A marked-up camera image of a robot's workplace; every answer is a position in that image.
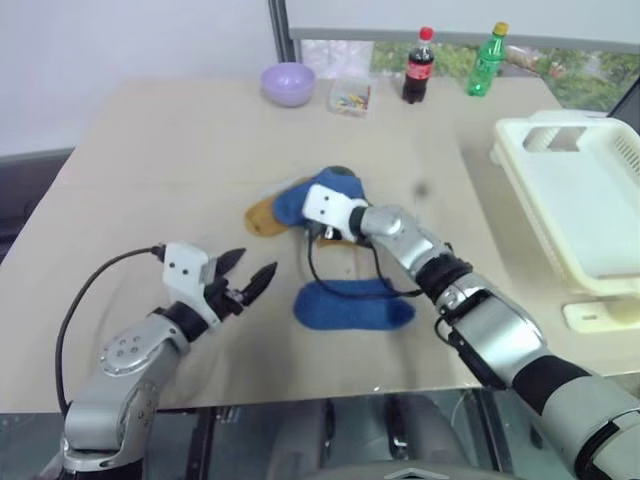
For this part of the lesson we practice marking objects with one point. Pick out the clear box of coloured clips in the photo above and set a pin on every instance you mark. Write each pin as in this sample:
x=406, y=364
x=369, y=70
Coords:
x=350, y=97

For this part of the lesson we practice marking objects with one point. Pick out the yellow sock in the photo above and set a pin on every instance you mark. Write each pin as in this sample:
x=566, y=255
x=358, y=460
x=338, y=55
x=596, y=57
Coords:
x=262, y=217

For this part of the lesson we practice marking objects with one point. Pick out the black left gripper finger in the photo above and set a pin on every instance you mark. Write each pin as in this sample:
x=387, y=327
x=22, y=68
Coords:
x=261, y=280
x=234, y=258

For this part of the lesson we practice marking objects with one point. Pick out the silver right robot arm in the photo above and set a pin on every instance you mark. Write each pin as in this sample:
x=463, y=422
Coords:
x=500, y=325

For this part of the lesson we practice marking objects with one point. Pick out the purple bowl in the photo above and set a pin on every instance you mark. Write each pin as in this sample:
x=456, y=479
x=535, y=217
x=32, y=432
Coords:
x=287, y=84

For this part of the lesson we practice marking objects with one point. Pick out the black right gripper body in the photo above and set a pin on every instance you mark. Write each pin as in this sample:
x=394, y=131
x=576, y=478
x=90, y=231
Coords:
x=319, y=232

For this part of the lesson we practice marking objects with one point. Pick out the green bottle with yellow cap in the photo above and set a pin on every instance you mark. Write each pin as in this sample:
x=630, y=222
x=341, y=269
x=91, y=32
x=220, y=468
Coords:
x=486, y=62

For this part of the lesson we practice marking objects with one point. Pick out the dark window frame post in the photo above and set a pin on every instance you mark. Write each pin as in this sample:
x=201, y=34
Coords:
x=281, y=35

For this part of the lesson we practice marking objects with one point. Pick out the white plastic basket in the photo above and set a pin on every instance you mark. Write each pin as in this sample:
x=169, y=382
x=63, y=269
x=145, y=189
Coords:
x=560, y=200

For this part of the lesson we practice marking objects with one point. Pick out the grey window roller blind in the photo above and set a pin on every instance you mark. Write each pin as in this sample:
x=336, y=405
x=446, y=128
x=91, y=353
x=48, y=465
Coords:
x=450, y=17

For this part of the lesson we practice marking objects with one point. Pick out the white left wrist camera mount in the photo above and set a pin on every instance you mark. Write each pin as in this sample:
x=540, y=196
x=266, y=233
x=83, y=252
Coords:
x=185, y=270

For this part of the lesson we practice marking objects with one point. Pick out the cola bottle with red cap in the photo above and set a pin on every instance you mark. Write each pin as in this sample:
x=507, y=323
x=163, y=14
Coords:
x=416, y=67

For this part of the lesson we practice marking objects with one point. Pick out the white plastic tray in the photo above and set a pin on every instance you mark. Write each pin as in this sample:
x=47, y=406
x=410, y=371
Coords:
x=600, y=317

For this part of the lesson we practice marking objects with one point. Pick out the blue sock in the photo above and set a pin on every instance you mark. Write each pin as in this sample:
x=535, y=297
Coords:
x=292, y=202
x=350, y=312

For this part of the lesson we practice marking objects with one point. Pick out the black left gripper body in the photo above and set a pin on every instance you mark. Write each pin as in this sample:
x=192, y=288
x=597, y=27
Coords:
x=227, y=297

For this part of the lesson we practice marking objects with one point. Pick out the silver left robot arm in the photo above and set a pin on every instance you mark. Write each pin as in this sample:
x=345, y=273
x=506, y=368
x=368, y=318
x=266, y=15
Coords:
x=120, y=380

